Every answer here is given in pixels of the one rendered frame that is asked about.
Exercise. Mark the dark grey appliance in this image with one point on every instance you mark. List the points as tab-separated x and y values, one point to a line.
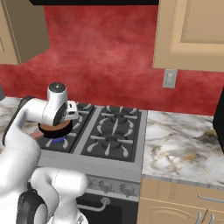
1	92

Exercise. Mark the grey wall socket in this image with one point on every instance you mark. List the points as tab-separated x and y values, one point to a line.
169	78

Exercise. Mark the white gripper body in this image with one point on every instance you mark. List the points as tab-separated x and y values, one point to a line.
73	116

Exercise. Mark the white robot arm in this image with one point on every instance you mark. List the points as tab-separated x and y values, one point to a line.
17	157

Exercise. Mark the grey gas hob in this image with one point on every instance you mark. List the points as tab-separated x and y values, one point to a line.
113	137

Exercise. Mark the beige drawer front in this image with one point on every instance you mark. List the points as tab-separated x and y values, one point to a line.
175	191

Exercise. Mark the black extractor hood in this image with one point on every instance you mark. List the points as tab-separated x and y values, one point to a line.
93	2

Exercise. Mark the beige wall cupboard with panel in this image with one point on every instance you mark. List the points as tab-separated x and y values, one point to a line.
192	32

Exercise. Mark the beige cupboard door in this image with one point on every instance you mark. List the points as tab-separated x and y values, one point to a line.
217	217
169	213

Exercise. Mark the black saucepan with hot chocolate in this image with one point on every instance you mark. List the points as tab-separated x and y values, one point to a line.
55	131

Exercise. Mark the black appliance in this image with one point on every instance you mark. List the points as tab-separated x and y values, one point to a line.
219	122

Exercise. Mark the black oven door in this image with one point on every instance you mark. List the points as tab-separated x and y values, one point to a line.
122	211

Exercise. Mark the grey hob knob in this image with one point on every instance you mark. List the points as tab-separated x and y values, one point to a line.
90	182
127	190
105	185

